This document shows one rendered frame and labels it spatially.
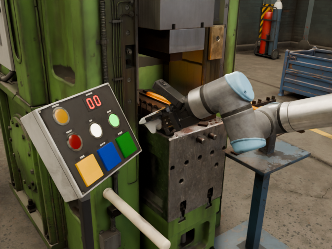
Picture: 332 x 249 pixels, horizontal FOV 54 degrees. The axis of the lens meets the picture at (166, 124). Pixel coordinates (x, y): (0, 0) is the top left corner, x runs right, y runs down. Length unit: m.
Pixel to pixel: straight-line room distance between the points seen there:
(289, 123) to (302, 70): 4.35
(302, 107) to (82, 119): 0.64
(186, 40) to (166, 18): 0.15
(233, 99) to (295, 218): 1.84
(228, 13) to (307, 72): 3.55
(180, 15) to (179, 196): 0.83
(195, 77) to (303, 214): 1.41
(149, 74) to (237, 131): 1.13
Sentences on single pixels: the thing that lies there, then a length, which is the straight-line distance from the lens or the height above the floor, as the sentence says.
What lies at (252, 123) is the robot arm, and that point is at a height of 1.19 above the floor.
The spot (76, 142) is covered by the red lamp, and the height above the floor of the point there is 1.09.
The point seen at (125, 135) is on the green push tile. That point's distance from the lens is 1.16.
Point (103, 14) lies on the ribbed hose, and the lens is 1.33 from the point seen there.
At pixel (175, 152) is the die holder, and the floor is 0.84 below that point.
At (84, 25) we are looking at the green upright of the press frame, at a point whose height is 1.38.
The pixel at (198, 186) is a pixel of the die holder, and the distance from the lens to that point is 1.68.
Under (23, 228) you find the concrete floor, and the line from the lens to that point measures 2.52.
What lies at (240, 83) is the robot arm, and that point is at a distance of 0.88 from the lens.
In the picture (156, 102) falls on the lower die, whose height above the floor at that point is 0.99.
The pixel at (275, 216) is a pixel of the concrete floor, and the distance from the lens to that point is 2.60.
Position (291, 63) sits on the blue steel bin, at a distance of 5.38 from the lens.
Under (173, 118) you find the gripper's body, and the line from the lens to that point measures 0.98.
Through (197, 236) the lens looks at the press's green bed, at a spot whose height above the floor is 0.21.
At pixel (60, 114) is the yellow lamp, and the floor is 1.17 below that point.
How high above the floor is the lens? 1.50
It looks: 22 degrees down
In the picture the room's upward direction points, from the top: 1 degrees clockwise
